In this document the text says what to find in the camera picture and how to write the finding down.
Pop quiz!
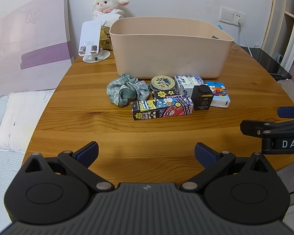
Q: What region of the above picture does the round illustrated tin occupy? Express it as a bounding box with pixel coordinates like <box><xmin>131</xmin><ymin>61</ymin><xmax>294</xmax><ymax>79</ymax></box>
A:
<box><xmin>150</xmin><ymin>75</ymin><xmax>176</xmax><ymax>92</ymax></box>

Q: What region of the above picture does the yellow tissue box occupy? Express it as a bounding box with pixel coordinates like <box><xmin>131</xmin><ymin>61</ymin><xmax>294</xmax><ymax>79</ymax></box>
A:
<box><xmin>99</xmin><ymin>26</ymin><xmax>113</xmax><ymax>51</ymax></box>

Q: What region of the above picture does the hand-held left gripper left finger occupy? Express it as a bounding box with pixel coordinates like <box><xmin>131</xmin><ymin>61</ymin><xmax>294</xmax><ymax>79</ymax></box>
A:
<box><xmin>20</xmin><ymin>141</ymin><xmax>115</xmax><ymax>193</ymax></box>

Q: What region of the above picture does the green checked scrunchie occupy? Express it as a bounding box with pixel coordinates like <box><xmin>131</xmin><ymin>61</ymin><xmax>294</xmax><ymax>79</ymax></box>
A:
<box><xmin>106</xmin><ymin>73</ymin><xmax>151</xmax><ymax>107</ymax></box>

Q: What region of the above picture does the white shelf unit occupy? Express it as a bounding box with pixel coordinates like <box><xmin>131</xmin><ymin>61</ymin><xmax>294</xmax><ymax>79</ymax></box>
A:
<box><xmin>261</xmin><ymin>0</ymin><xmax>294</xmax><ymax>72</ymax></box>

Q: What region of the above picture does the beige plastic storage bin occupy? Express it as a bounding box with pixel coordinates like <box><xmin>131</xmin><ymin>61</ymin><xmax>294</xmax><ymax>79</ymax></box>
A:
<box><xmin>109</xmin><ymin>17</ymin><xmax>235</xmax><ymax>80</ymax></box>

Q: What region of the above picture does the white pillow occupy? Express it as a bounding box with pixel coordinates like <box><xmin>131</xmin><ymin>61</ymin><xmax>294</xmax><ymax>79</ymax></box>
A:
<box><xmin>0</xmin><ymin>89</ymin><xmax>56</xmax><ymax>153</ymax></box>

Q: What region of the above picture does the white phone stand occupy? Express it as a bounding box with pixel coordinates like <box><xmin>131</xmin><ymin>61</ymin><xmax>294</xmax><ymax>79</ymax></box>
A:
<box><xmin>78</xmin><ymin>20</ymin><xmax>111</xmax><ymax>63</ymax></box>

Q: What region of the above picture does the white power cable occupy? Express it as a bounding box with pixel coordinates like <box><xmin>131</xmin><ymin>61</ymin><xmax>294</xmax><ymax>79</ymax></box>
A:
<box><xmin>237</xmin><ymin>17</ymin><xmax>260</xmax><ymax>63</ymax></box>

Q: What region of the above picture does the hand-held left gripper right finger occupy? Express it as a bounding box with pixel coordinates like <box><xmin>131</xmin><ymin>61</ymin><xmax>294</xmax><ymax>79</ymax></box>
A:
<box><xmin>180</xmin><ymin>142</ymin><xmax>276</xmax><ymax>193</ymax></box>

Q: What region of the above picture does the white tissue paper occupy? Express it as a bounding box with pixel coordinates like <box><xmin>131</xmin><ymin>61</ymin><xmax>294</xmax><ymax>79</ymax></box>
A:
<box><xmin>94</xmin><ymin>8</ymin><xmax>124</xmax><ymax>28</ymax></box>

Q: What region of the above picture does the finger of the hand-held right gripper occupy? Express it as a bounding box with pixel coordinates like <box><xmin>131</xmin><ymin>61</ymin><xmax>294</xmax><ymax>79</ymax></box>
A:
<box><xmin>277</xmin><ymin>106</ymin><xmax>294</xmax><ymax>118</ymax></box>
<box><xmin>240</xmin><ymin>119</ymin><xmax>294</xmax><ymax>137</ymax></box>

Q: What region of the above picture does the blue orange tissue pack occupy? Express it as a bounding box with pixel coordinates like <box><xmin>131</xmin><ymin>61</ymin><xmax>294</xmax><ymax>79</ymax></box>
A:
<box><xmin>205</xmin><ymin>80</ymin><xmax>231</xmax><ymax>108</ymax></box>

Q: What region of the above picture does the small black starred box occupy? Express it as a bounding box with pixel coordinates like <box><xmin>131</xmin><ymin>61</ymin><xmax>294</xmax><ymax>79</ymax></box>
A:
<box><xmin>152</xmin><ymin>89</ymin><xmax>182</xmax><ymax>100</ymax></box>

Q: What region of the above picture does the blue and white patterned box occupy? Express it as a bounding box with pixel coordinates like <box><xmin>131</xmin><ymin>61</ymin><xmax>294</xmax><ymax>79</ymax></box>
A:
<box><xmin>174</xmin><ymin>75</ymin><xmax>204</xmax><ymax>98</ymax></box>

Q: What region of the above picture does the white plush lamb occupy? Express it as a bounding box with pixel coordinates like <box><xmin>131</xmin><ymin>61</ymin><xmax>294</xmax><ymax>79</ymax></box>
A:
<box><xmin>92</xmin><ymin>0</ymin><xmax>130</xmax><ymax>20</ymax></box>

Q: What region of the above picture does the white wall socket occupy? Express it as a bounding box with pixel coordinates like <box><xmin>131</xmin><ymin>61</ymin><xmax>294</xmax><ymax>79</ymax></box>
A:
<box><xmin>219</xmin><ymin>6</ymin><xmax>246</xmax><ymax>26</ymax></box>

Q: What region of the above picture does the light patterned bed sheet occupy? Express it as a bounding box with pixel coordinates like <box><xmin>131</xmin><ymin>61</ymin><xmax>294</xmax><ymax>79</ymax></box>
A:
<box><xmin>0</xmin><ymin>95</ymin><xmax>27</xmax><ymax>228</ymax></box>

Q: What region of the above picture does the black glass side table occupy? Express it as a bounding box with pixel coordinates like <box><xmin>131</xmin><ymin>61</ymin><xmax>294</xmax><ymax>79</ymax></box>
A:
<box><xmin>240</xmin><ymin>45</ymin><xmax>292</xmax><ymax>79</ymax></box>

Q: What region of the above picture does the white quilted cushion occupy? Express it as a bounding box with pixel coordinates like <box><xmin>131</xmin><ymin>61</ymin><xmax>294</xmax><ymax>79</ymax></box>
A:
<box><xmin>277</xmin><ymin>78</ymin><xmax>294</xmax><ymax>106</ymax></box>

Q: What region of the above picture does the long colourful cartoon box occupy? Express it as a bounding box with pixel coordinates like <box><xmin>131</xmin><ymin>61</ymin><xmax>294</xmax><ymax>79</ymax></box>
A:
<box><xmin>131</xmin><ymin>95</ymin><xmax>194</xmax><ymax>121</ymax></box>

